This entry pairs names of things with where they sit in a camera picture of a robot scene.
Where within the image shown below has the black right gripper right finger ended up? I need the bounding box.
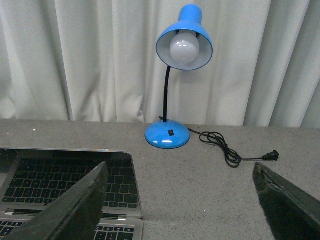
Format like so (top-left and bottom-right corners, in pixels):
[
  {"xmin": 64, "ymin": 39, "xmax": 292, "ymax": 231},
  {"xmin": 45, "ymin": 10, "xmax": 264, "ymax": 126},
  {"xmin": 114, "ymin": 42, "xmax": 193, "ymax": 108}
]
[{"xmin": 252, "ymin": 162, "xmax": 320, "ymax": 240}]

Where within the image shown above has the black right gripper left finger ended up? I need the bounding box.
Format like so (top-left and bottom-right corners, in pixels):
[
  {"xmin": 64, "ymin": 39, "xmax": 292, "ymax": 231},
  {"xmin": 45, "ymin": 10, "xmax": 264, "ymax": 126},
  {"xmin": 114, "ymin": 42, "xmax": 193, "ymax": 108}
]
[{"xmin": 5, "ymin": 161, "xmax": 109, "ymax": 240}]

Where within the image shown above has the silver laptop with black keyboard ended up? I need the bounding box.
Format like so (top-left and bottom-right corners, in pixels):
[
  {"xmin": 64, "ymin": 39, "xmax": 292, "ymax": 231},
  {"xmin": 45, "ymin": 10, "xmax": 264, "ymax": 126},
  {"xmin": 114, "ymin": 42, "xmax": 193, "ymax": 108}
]
[{"xmin": 0, "ymin": 148, "xmax": 143, "ymax": 240}]

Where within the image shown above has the white curtain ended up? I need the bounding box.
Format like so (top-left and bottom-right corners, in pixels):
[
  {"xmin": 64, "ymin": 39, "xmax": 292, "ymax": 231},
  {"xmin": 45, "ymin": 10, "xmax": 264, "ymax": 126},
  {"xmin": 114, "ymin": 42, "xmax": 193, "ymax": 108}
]
[{"xmin": 0, "ymin": 0, "xmax": 320, "ymax": 128}]

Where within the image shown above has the blue desk lamp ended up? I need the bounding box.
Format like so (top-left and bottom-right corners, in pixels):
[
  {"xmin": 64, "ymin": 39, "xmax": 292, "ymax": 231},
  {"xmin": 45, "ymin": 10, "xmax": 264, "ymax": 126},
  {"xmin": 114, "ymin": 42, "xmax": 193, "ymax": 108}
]
[{"xmin": 144, "ymin": 4, "xmax": 214, "ymax": 149}]

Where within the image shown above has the black lamp power cord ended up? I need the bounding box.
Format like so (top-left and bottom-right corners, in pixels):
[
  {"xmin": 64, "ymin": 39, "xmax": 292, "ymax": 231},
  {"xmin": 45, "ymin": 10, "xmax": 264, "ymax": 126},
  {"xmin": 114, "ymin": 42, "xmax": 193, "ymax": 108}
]
[{"xmin": 187, "ymin": 127, "xmax": 280, "ymax": 169}]

